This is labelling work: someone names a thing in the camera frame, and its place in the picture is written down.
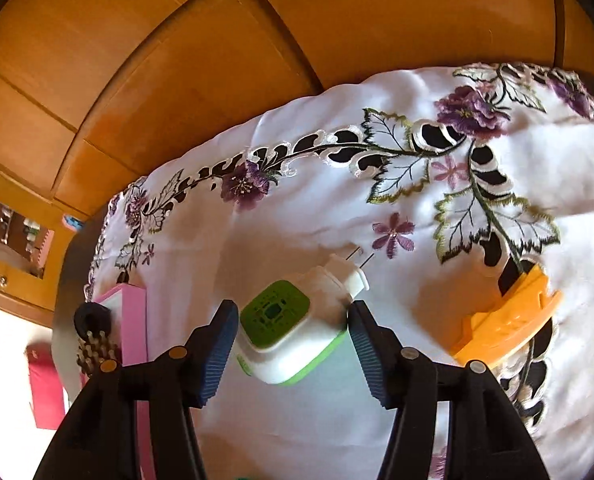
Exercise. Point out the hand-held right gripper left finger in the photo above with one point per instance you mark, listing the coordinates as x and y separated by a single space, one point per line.
217 355

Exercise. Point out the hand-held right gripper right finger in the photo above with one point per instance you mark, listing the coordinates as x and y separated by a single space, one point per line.
367 355

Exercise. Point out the white and green plug-in device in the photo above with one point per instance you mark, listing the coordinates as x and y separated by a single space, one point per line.
302 345

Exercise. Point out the white tray with pink rim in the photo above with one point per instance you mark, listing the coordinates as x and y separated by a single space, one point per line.
134 320

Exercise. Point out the orange plastic piece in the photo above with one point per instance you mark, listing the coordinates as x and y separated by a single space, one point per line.
507 330

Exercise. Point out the white floral embroidered tablecloth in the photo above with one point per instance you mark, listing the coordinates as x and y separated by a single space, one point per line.
327 200

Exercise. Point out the red cushion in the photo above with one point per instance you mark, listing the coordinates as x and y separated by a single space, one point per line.
44 390

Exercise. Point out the small blue object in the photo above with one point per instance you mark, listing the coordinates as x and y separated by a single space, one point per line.
74 221

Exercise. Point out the jars on cabinet shelves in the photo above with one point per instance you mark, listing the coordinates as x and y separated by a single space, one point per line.
27 235

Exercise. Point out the wooden wardrobe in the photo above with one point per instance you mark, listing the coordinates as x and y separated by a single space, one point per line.
177 35

